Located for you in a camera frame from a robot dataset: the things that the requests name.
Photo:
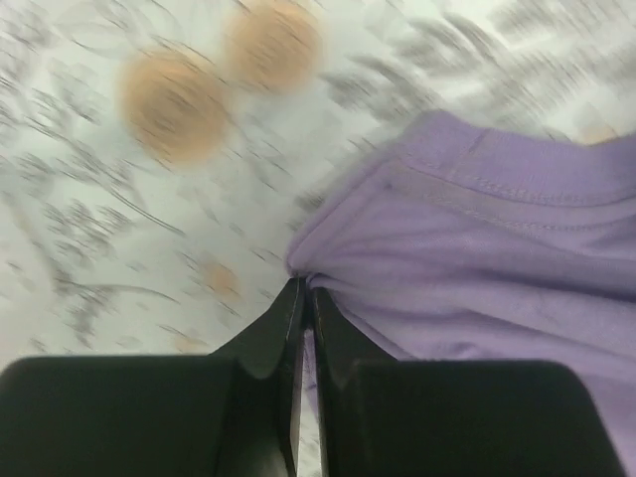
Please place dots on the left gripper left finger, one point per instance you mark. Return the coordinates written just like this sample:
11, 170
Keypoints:
234, 412

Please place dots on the floral table cloth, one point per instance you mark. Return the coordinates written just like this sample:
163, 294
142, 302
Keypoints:
158, 157

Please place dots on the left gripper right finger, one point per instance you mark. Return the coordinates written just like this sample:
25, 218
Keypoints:
383, 417

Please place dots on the purple t shirt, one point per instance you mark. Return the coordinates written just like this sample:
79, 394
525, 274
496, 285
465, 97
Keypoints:
461, 242

